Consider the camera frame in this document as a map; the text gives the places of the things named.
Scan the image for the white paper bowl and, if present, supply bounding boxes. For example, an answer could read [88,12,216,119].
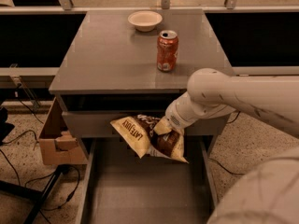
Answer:
[128,10,163,32]

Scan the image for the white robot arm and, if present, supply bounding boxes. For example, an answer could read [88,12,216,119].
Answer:
[154,68,299,224]

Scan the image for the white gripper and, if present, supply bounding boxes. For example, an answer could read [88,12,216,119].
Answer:
[153,92,203,135]

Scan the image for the open grey middle drawer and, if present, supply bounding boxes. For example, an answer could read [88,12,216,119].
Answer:
[76,137,218,224]

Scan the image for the metal railing frame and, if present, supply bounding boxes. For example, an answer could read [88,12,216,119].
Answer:
[1,0,298,99]

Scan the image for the black cable on left floor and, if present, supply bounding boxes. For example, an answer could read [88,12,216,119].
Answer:
[0,84,81,224]

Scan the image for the black cabinet power cable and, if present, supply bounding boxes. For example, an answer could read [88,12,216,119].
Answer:
[226,110,241,125]

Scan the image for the black cable on right floor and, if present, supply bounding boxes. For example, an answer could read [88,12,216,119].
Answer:
[208,157,247,176]

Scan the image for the cardboard box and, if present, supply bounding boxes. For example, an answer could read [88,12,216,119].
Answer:
[38,99,87,165]

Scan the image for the grey drawer cabinet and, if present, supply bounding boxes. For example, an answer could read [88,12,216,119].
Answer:
[48,8,236,161]

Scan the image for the black cable on floor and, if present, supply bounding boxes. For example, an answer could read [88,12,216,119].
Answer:
[208,157,247,176]
[0,84,81,224]

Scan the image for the orange soda can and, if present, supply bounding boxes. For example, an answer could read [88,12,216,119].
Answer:
[157,30,178,72]

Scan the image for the brown chip bag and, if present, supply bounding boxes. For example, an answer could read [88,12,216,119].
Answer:
[110,114,188,162]

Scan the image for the black stand legs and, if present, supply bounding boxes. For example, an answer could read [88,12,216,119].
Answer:
[0,165,70,224]

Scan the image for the grey top drawer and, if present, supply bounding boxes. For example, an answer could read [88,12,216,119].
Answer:
[62,111,229,138]

